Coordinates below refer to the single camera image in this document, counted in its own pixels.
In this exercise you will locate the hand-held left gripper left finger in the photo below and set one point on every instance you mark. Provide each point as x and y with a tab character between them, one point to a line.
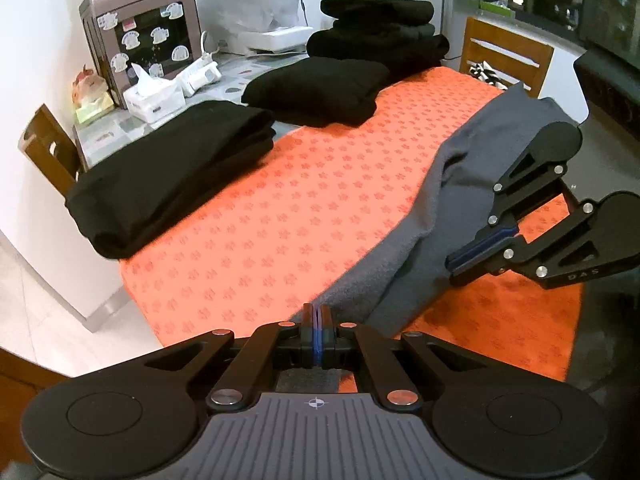
310	332

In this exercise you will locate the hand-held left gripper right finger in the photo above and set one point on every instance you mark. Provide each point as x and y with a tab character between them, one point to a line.
324	332

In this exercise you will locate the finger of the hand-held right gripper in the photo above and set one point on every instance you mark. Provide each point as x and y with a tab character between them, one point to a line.
480	247
550	255

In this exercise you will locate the orange patterned mat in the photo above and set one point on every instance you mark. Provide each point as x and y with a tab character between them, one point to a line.
300	200

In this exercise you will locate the dark cabinet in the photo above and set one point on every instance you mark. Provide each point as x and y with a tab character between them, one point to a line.
610	90

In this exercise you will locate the black white striped garment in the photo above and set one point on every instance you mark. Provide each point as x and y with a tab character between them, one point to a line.
482	74

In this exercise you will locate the wooden chair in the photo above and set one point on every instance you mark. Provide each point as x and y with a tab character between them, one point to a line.
20	365
510	60
45	155

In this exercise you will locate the black folded garment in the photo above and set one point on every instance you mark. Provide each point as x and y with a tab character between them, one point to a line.
315	90
165	175
375	50

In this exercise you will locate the dark grey folded garment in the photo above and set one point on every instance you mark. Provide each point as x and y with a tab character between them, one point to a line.
400	31

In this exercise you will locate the green white box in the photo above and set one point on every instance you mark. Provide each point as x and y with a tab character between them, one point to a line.
495	8

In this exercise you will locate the checked patterned tablecloth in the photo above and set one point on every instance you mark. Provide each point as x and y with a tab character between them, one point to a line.
235	72

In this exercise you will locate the white charger adapter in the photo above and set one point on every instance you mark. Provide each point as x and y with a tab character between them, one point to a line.
207	80

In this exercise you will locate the white tissue box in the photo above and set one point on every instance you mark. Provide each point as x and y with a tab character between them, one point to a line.
155	102

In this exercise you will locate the white power strip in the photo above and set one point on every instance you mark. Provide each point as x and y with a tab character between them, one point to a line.
186	77

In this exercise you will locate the white flat box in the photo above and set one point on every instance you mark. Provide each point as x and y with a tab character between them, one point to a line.
275	40

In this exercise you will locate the green tissue packet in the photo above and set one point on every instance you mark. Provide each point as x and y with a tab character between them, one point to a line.
95	110

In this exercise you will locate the plastic-wrapped white appliance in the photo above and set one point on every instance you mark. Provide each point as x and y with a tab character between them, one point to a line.
250	5

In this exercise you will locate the sterilizer cabinet with stickers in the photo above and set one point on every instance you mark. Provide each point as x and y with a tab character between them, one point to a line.
150	5

